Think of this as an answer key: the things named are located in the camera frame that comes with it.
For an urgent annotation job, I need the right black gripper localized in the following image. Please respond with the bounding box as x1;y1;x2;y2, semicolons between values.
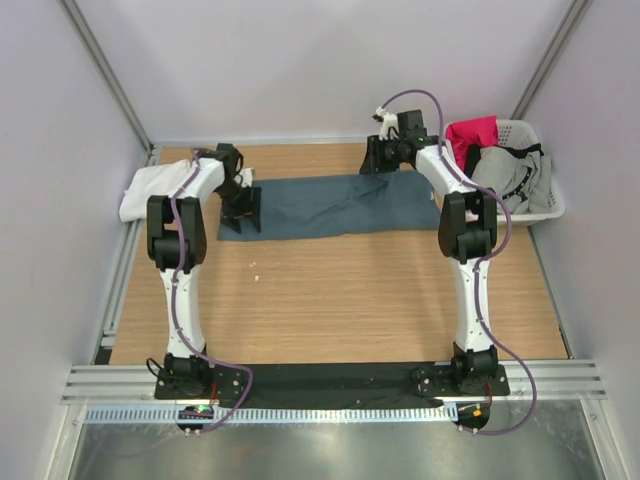
359;135;405;176

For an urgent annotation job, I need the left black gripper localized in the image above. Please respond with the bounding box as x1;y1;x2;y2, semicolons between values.
215;181;261;234

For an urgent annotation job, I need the blue-grey t-shirt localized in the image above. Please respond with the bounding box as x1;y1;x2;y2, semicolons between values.
215;169;444;242

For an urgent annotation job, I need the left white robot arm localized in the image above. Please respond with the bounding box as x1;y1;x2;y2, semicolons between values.
146;143;261;400

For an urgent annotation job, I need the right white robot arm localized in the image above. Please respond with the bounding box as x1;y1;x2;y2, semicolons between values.
359;107;498;396

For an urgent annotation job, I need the folded white t-shirt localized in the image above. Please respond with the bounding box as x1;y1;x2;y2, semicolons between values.
119;159;191;223

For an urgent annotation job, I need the red t-shirt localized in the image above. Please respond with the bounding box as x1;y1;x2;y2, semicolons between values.
445;115;499;177

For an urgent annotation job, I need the white plastic laundry basket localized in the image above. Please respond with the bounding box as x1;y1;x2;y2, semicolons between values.
443;118;567;226

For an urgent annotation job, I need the grey t-shirt black trim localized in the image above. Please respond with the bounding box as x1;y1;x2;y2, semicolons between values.
471;143;552;215

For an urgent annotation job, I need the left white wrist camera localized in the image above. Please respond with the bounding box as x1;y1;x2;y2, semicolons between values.
236;168;254;187

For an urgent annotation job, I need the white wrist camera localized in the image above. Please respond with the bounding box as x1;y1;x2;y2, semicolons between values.
372;106;400;140
236;168;254;187

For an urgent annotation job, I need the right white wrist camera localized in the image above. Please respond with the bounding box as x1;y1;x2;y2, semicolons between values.
372;106;400;140

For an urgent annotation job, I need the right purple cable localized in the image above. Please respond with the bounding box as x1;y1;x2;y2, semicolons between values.
379;89;539;436

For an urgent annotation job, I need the purple cable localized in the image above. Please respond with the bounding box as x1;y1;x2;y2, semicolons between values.
379;89;539;436
169;147;254;434

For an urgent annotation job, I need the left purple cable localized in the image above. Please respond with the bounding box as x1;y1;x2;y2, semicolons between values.
169;147;254;434

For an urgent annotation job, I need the left aluminium corner post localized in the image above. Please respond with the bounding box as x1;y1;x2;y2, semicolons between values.
57;0;154;154

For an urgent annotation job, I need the aluminium corner post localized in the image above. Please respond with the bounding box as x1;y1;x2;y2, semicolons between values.
510;0;593;120
57;0;154;154

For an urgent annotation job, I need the white slotted cable duct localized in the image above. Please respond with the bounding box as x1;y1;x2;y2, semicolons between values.
84;403;458;425

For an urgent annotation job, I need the right aluminium corner post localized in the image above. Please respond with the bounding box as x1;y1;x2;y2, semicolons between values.
510;0;593;120

